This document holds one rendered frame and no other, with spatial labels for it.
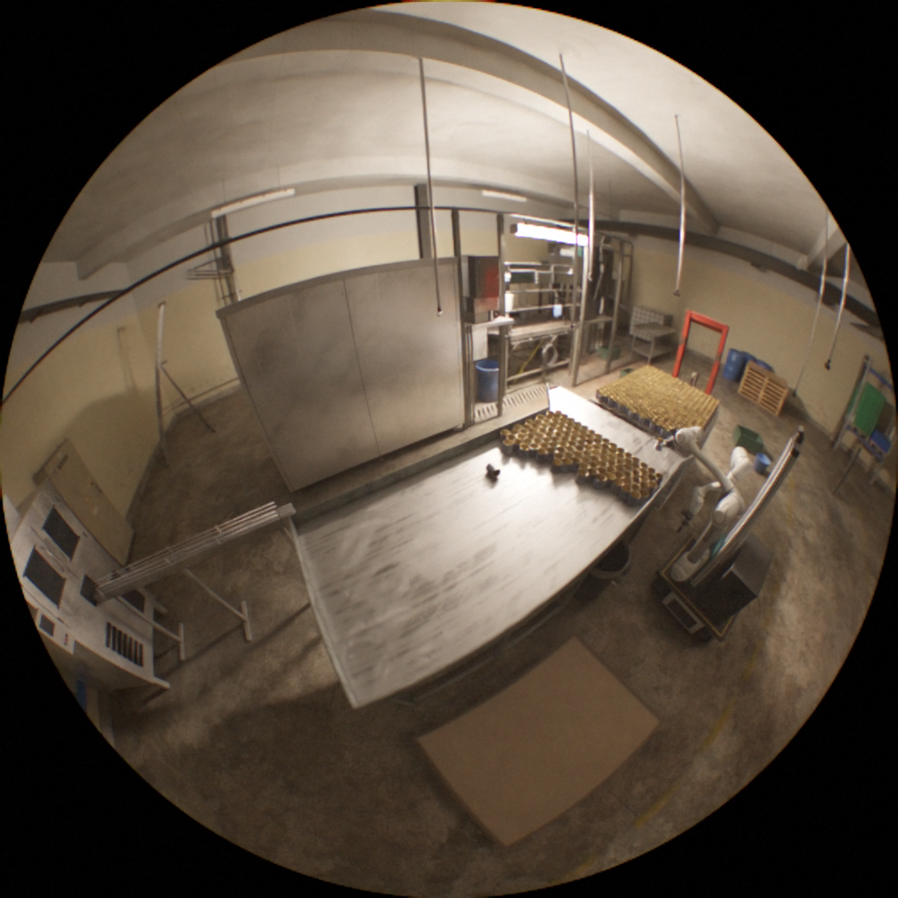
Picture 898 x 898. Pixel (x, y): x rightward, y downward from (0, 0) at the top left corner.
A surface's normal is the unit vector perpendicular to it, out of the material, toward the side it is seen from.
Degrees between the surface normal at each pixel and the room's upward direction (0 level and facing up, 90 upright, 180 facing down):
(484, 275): 90
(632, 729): 0
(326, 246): 90
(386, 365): 90
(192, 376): 90
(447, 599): 0
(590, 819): 0
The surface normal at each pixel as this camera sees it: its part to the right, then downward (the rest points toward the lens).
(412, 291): 0.52, 0.50
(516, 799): -0.06, -0.79
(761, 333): -0.85, 0.36
